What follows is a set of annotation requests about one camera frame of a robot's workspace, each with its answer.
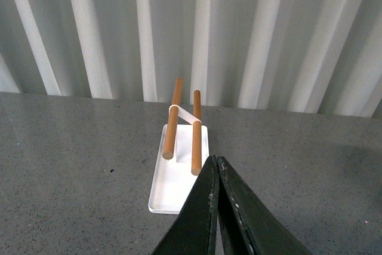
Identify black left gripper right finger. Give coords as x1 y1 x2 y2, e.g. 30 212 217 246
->
217 156 311 254

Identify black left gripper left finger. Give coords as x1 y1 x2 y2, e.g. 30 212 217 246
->
153 155 219 254

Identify white towel rack wooden bars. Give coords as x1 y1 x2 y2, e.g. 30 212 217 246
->
148 78 210 214

